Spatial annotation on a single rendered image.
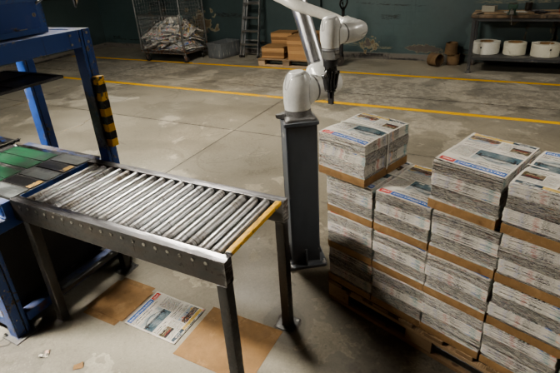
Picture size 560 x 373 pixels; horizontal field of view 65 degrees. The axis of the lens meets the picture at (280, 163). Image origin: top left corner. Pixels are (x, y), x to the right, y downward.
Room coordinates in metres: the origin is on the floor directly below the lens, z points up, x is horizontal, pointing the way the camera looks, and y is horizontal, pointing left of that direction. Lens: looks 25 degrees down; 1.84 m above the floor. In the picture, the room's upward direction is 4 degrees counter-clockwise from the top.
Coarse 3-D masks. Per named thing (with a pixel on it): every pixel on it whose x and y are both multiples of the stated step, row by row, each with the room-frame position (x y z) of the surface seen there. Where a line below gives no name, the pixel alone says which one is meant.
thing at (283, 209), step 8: (96, 160) 2.46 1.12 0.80; (120, 168) 2.32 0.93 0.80; (128, 168) 2.31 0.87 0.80; (136, 168) 2.30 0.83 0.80; (160, 176) 2.18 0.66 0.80; (168, 176) 2.17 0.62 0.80; (176, 176) 2.17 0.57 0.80; (192, 184) 2.06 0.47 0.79; (200, 184) 2.05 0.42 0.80; (208, 184) 2.04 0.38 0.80; (216, 184) 2.04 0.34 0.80; (240, 192) 1.93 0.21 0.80; (248, 192) 1.92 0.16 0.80; (256, 192) 1.92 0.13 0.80; (272, 200) 1.83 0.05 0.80; (280, 200) 1.83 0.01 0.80; (280, 208) 1.81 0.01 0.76; (272, 216) 1.84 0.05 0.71; (280, 216) 1.81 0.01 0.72
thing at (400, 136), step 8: (352, 120) 2.17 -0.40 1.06; (360, 120) 2.16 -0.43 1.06; (368, 120) 2.15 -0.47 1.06; (376, 120) 2.14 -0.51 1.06; (384, 120) 2.13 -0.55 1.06; (392, 120) 2.12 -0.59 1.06; (384, 128) 2.02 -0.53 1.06; (392, 128) 2.01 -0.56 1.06; (400, 128) 2.02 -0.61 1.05; (392, 136) 1.98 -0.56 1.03; (400, 136) 2.02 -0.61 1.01; (408, 136) 2.08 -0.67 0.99; (392, 144) 1.98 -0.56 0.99; (400, 144) 2.03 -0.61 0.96; (392, 152) 2.00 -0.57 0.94; (400, 152) 2.04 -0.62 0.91; (392, 160) 2.00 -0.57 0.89
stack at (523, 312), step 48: (336, 192) 1.99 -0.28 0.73; (384, 192) 1.79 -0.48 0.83; (336, 240) 1.99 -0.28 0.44; (384, 240) 1.77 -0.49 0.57; (432, 240) 1.60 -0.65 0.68; (480, 240) 1.46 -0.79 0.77; (336, 288) 1.99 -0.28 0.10; (384, 288) 1.77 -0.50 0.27; (432, 288) 1.58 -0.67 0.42; (480, 288) 1.43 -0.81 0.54; (432, 336) 1.56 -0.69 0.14; (480, 336) 1.41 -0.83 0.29
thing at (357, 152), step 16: (336, 128) 2.05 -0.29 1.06; (352, 128) 2.05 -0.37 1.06; (320, 144) 2.03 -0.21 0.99; (336, 144) 1.95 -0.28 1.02; (352, 144) 1.88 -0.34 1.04; (368, 144) 1.84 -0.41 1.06; (384, 144) 1.93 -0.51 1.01; (320, 160) 2.04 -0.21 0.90; (336, 160) 1.96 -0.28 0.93; (352, 160) 1.89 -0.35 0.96; (368, 160) 1.85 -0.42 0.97; (352, 176) 1.88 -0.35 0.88; (368, 176) 1.86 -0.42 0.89
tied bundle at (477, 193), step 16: (528, 160) 1.58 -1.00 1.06; (432, 176) 1.63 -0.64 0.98; (448, 176) 1.58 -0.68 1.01; (464, 176) 1.53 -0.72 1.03; (480, 176) 1.48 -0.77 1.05; (512, 176) 1.48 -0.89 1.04; (432, 192) 1.62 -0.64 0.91; (448, 192) 1.57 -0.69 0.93; (464, 192) 1.52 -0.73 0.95; (480, 192) 1.48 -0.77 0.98; (496, 192) 1.43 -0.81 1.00; (464, 208) 1.51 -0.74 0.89; (480, 208) 1.47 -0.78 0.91; (496, 208) 1.43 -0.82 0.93
